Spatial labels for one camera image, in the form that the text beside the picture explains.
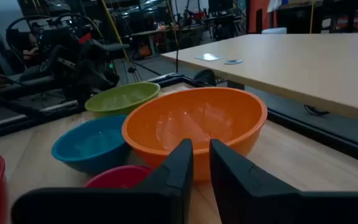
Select person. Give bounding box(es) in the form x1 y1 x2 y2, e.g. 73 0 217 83
22 22 45 65

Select orange cabinet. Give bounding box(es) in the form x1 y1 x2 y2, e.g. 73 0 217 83
247 0 272 34

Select black table frame rail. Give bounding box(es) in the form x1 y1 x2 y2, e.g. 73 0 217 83
267 107 358 169

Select clear plastic card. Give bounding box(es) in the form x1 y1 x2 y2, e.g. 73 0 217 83
193 53 224 62

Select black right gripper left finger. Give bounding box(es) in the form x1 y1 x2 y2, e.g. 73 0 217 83
10 138 195 224

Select light wooden side table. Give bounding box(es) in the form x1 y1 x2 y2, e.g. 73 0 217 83
160 32 358 125

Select yellow hanging cable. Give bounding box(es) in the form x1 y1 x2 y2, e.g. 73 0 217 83
100 0 132 65

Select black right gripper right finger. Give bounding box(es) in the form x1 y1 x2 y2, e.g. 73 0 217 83
209 138 358 224

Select large orange plastic bowl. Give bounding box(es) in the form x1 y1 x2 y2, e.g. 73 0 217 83
121 86 269 183

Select thin black hanging cable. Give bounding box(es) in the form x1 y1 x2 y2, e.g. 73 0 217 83
165 0 180 74

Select green plastic bowl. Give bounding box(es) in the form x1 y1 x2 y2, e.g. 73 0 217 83
84 81 162 118

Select small pink plastic bowl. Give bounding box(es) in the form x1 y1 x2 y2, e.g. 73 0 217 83
82 165 153 189

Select blue plastic bowl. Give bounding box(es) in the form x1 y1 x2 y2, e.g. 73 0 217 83
51 114 132 175

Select white bin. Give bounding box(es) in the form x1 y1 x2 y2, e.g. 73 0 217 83
261 27 288 35

